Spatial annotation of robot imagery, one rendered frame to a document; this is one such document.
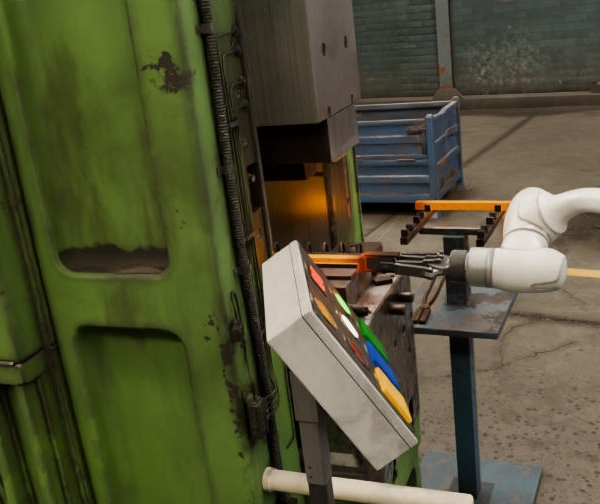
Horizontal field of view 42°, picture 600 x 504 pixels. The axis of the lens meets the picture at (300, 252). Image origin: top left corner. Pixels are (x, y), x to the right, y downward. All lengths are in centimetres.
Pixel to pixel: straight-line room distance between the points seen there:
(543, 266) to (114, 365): 97
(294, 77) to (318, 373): 70
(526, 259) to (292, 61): 65
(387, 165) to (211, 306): 412
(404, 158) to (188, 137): 414
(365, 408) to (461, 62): 862
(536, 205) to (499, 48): 772
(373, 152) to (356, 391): 450
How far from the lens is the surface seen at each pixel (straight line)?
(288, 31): 162
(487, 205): 237
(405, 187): 559
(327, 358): 114
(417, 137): 547
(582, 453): 296
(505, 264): 176
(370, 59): 1016
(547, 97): 942
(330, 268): 187
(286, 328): 112
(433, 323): 224
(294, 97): 163
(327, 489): 145
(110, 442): 192
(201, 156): 146
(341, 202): 217
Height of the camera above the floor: 163
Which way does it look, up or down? 19 degrees down
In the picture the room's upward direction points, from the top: 7 degrees counter-clockwise
